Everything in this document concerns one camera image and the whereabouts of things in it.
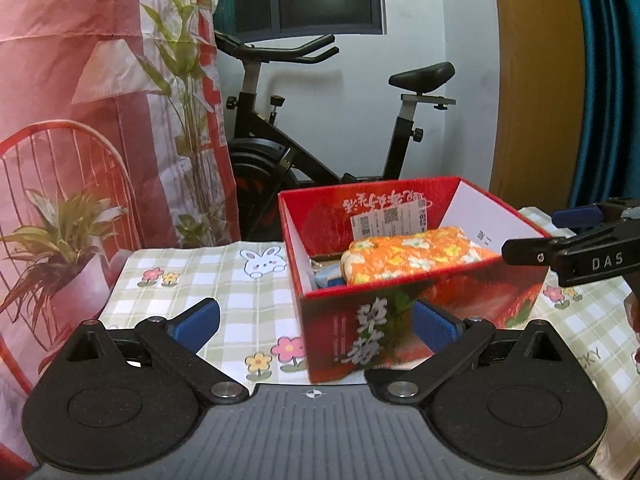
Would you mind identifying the person's right hand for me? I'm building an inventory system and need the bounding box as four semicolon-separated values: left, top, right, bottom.
624;292;640;339

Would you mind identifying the teal curtain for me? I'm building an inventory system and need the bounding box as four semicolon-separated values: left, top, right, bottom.
567;0;639;206

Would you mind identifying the blue item in box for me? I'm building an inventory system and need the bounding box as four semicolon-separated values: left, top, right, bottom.
314;263;346;288

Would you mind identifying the red printed backdrop cloth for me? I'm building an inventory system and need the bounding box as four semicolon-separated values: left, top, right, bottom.
1;0;239;479

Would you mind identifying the red strawberry cardboard box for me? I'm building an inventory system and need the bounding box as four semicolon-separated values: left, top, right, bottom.
279;177;547;384

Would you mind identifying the orange floral soft pouch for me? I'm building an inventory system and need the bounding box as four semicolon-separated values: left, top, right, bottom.
341;226;497;285

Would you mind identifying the wooden door frame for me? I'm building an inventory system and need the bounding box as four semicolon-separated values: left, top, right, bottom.
489;0;585;212

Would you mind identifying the checked bunny tablecloth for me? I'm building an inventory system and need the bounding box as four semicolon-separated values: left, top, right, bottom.
98;206;640;480

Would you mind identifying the black exercise bike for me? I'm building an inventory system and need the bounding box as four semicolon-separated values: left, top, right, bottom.
214;30;458;241

